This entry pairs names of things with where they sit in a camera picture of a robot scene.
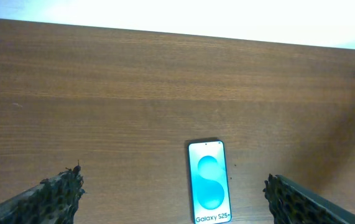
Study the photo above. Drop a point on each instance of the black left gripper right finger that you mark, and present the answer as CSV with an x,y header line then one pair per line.
x,y
290,203

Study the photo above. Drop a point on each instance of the blue Galaxy smartphone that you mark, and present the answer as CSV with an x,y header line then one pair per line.
x,y
210,197

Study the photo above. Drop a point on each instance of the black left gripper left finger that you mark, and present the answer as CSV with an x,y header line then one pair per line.
x,y
53,200

